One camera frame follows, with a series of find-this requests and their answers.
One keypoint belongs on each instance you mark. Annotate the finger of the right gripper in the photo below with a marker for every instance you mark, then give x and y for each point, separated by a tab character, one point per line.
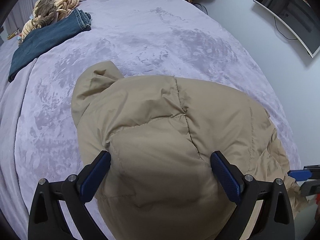
308	172
310	188

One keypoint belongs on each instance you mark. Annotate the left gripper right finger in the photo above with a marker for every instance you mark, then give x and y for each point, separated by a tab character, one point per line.
275	219

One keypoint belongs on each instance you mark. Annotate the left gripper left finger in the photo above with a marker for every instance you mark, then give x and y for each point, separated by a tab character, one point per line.
46	219

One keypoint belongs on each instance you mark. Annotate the beige puffer jacket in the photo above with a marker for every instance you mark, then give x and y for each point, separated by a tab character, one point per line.
160	132

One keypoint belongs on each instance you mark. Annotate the brown beige striped clothes pile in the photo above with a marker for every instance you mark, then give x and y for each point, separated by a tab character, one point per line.
47	12

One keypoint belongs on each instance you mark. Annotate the folded blue denim jeans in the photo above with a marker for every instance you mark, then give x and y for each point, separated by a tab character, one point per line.
40	41

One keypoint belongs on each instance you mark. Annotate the colourful patterned cloth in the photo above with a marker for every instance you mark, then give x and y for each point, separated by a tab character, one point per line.
16	34

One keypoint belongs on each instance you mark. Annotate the lavender plush bed blanket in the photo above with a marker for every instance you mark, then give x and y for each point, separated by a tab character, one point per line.
141	37

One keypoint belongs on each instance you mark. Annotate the wall-mounted curved monitor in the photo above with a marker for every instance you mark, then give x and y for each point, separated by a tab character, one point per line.
299	18

